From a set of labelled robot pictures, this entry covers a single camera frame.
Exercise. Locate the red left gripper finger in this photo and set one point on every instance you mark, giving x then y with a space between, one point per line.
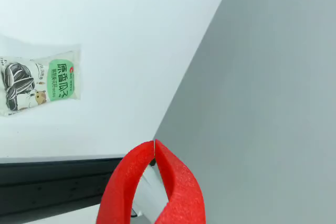
119 182

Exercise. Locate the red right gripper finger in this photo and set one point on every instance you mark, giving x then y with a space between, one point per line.
183 190

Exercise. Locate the green sunflower seed snack packet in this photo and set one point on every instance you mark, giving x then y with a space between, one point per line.
39 82

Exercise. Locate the white table leg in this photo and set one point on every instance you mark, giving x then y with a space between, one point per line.
151 192

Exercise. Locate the black table frame rail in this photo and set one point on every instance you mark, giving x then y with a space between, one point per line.
52 184

